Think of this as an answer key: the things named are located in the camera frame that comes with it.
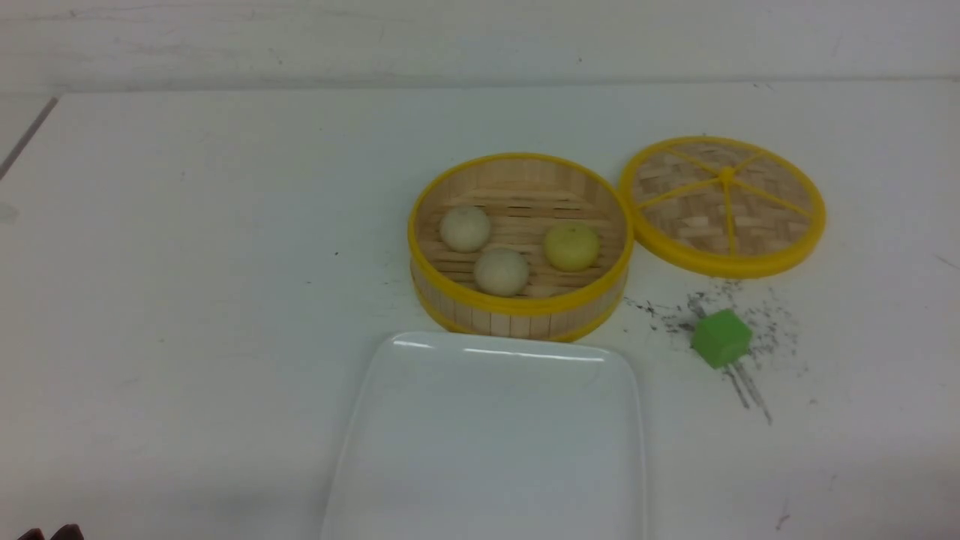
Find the yellow-rimmed bamboo steamer basket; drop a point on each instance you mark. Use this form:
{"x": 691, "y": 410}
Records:
{"x": 524, "y": 195}

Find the green cube block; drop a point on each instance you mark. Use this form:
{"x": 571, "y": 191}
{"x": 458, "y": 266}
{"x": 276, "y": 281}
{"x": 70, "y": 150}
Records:
{"x": 721, "y": 338}

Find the yellow steamed bun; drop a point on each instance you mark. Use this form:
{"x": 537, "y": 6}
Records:
{"x": 572, "y": 247}

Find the white steamed bun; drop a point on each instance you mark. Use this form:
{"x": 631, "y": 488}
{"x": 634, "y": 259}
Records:
{"x": 501, "y": 272}
{"x": 465, "y": 229}

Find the white rectangular plate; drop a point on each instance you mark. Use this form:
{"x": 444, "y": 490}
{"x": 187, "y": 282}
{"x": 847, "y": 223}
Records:
{"x": 462, "y": 436}

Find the yellow-rimmed bamboo steamer lid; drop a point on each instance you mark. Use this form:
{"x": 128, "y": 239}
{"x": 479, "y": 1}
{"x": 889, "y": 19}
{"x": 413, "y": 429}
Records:
{"x": 722, "y": 208}

